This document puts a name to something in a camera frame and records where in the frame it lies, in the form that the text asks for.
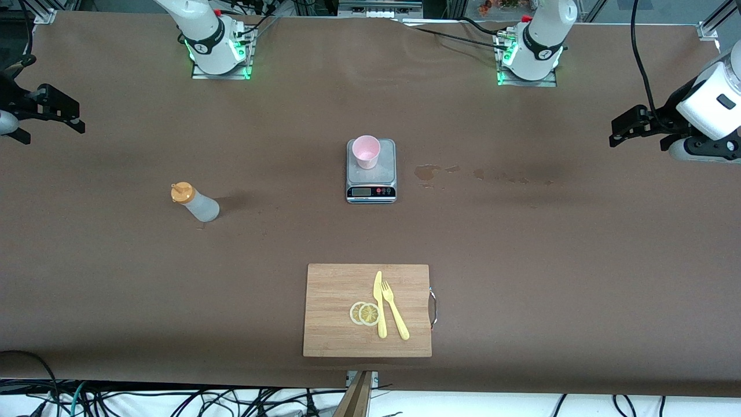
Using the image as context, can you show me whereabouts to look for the silver digital kitchen scale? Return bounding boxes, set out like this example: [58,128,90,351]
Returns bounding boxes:
[346,138,398,204]

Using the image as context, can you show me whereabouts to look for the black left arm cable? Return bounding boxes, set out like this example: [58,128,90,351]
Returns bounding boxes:
[630,0,663,122]

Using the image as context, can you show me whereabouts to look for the yellow plastic knife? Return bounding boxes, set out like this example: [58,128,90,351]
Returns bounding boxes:
[373,270,388,339]

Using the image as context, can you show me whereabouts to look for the pink plastic cup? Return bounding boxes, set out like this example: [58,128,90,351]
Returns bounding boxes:
[353,135,381,170]

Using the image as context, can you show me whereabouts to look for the black looped floor cable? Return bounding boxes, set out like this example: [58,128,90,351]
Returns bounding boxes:
[0,350,61,417]

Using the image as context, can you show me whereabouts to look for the black cable to arm base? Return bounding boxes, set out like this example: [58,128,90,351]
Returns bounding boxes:
[399,20,511,48]

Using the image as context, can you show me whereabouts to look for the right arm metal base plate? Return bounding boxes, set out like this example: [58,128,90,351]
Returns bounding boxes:
[191,22,254,81]

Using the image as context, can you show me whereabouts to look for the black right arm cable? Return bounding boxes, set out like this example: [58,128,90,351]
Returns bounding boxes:
[17,0,36,67]

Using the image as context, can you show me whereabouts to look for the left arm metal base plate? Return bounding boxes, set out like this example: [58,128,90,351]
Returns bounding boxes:
[496,32,558,88]

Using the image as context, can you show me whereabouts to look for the wooden cutting board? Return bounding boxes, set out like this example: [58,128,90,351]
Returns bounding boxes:
[303,264,438,358]

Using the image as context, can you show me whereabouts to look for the wooden beam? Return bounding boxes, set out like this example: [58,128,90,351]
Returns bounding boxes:
[333,371,374,417]

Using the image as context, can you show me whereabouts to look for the yellow plastic fork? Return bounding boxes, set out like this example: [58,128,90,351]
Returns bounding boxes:
[381,280,410,341]

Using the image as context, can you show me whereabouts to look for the clear sauce bottle orange cap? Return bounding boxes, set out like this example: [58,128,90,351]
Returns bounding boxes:
[171,182,221,223]

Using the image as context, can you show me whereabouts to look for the teal floor cable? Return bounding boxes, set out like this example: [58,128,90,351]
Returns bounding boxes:
[68,381,87,416]

